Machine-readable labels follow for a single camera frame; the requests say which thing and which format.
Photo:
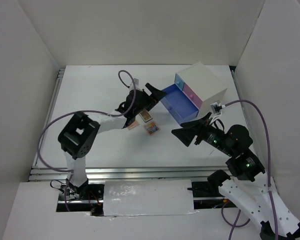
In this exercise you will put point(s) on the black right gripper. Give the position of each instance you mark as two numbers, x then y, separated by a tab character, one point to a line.
185	134

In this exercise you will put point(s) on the white drawer cabinet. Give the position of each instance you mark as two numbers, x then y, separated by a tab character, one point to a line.
205	84

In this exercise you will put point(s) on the pink four-pan eyeshadow palette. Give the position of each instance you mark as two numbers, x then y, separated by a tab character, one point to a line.
133	125

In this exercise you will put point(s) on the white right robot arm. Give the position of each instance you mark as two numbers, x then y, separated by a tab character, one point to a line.
247	185

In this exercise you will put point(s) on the aluminium frame rail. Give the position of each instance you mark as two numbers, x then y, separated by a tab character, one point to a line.
122	154

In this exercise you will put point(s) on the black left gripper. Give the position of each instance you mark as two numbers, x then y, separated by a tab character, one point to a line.
152	99

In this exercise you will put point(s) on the purple-blue drawer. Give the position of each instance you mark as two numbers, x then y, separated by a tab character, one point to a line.
178	105

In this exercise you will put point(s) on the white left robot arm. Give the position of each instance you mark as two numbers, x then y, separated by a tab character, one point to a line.
77	137

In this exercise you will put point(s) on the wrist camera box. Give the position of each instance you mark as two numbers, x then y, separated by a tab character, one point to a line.
134	85
217	108

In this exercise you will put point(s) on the pink drawer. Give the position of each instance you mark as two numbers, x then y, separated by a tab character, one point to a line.
194	98

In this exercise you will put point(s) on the colourful glitter eyeshadow palette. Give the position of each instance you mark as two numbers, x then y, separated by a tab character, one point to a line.
151	128

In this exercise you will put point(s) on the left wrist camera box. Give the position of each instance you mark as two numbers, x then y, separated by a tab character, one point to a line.
134	85

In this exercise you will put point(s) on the long brown eyeshadow palette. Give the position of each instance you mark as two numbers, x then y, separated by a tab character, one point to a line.
145	116

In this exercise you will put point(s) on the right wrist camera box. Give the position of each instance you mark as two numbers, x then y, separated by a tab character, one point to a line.
217	108

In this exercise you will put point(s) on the light blue drawer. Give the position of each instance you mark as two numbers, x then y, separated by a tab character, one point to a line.
178	81

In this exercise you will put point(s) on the white front cover board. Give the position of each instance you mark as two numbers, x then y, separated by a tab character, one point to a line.
148	198

